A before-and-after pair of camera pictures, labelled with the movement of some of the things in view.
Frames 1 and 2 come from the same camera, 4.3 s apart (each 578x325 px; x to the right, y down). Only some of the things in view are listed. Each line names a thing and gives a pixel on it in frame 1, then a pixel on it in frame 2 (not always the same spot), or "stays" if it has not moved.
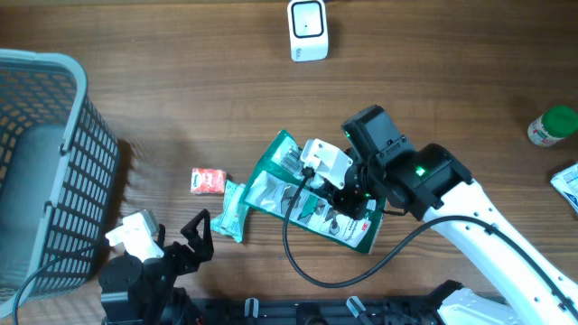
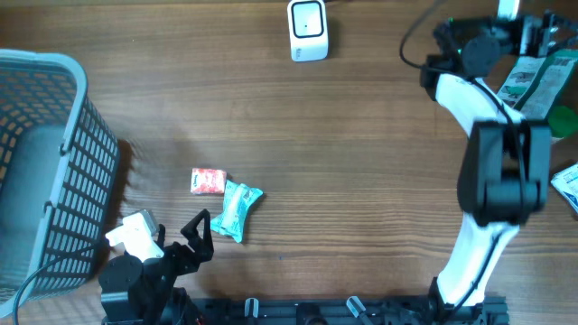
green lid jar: x=553 y=125 stays
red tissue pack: x=207 y=181 stays
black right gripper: x=351 y=208 to x=542 y=37
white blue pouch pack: x=566 y=181 stays
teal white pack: x=235 y=207 stays
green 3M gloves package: x=275 y=182 to x=532 y=84
